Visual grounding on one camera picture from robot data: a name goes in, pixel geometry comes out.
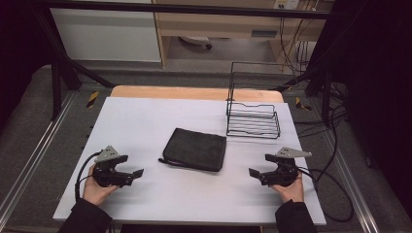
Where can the white cabinet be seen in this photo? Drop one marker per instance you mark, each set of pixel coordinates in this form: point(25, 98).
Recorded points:
point(107, 32)

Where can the person's right hand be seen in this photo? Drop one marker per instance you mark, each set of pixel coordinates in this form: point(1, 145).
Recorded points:
point(293, 191)

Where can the black curtain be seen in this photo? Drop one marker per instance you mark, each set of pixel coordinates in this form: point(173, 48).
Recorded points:
point(379, 81)
point(19, 48)

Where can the yellow black tape strip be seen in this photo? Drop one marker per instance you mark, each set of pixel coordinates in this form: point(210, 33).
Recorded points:
point(302, 104)
point(92, 99)

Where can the black horizontal frame bar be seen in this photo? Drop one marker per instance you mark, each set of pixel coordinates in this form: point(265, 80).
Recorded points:
point(194, 9)

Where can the aluminium rail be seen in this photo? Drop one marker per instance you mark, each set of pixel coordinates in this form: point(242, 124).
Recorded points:
point(32, 165)
point(353, 187)

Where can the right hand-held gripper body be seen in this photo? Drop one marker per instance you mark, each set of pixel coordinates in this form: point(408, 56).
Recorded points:
point(281, 171)

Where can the white power strip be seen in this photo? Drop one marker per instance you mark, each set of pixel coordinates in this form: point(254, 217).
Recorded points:
point(286, 4)

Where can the light wooden desk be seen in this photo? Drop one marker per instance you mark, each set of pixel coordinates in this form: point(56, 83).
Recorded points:
point(226, 22)

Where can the wooden table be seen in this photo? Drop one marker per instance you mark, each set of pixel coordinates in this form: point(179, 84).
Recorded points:
point(181, 93)

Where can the black towel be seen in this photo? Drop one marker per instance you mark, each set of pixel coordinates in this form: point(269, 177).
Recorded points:
point(196, 149)

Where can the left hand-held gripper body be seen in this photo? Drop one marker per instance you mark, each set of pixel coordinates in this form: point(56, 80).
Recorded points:
point(108, 173)

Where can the person's left hand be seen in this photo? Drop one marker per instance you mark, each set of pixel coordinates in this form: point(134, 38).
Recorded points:
point(95, 192)

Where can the white chair base with caster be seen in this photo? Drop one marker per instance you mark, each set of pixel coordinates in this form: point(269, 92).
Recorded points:
point(196, 41)

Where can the white table mat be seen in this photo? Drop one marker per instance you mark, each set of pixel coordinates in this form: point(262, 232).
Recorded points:
point(181, 197)

